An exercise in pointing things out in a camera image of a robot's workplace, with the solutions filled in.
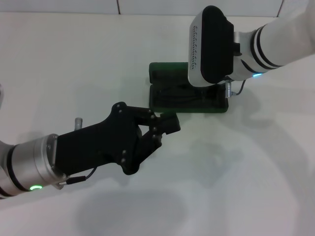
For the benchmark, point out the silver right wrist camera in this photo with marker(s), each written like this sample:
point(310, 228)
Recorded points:
point(216, 44)

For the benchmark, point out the green glasses case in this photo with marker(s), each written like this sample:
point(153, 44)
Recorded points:
point(167, 66)

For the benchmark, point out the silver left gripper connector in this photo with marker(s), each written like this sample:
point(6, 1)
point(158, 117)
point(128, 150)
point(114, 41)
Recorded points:
point(78, 123)

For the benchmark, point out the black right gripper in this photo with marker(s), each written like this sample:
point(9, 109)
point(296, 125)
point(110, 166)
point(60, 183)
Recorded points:
point(214, 92)

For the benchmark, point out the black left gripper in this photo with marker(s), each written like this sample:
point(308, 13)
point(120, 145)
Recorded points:
point(98, 142)

